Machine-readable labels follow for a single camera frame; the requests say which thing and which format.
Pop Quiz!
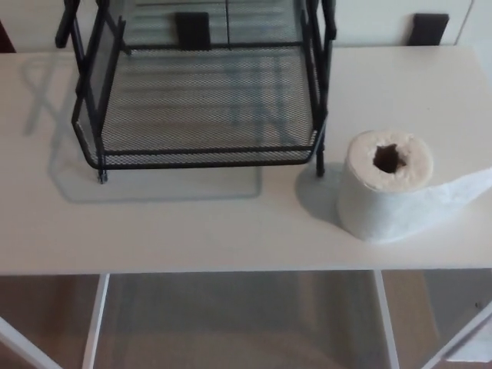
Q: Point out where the black cabinet handle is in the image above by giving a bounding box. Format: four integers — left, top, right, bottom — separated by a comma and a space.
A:
409, 12, 450, 47
175, 11, 211, 51

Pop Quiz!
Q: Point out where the black mesh file tray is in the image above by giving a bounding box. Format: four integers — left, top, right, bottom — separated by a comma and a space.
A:
55, 0, 339, 185

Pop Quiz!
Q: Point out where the white toilet paper roll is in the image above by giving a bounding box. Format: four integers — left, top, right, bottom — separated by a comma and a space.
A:
336, 129, 492, 243

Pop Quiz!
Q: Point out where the white cabinet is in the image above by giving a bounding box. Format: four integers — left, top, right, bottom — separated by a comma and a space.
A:
0, 0, 492, 54

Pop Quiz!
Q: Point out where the white desk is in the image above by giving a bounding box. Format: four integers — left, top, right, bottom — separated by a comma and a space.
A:
0, 45, 492, 369

